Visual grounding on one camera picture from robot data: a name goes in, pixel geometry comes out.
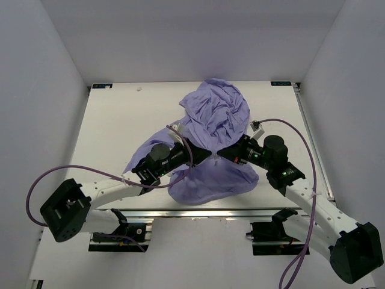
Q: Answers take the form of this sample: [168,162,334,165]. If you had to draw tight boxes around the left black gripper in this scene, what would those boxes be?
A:
[157,137,211,178]

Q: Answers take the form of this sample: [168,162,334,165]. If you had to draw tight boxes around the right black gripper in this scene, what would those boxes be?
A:
[218,134,273,171]

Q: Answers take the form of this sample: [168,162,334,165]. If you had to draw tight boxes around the purple jacket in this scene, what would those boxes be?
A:
[122,77,260,206]

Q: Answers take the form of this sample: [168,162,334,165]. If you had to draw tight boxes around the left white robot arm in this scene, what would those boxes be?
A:
[40,142,211,243]

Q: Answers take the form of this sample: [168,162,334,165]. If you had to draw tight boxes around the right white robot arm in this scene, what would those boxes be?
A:
[218,135,384,284]

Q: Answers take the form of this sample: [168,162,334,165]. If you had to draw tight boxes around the right blue table label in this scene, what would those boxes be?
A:
[270,81,292,87]

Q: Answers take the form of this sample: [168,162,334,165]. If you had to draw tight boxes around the blue table label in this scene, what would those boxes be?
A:
[270,81,292,87]
[91,84,112,89]

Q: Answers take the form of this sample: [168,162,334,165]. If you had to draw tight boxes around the left blue table label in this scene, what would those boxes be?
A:
[91,84,112,89]

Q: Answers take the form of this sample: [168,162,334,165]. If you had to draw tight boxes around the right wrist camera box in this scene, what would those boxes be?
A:
[250,120,265,141]

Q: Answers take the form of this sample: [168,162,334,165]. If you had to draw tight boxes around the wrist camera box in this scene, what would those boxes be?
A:
[167,123,185,145]
[250,120,265,141]

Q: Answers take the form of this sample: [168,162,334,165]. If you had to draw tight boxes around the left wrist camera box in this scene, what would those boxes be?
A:
[167,123,185,145]

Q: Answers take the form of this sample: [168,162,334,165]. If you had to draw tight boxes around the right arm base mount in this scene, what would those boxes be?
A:
[245,208,304,256]

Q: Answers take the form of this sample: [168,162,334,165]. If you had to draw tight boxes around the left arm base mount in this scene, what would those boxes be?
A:
[88,209,151,253]

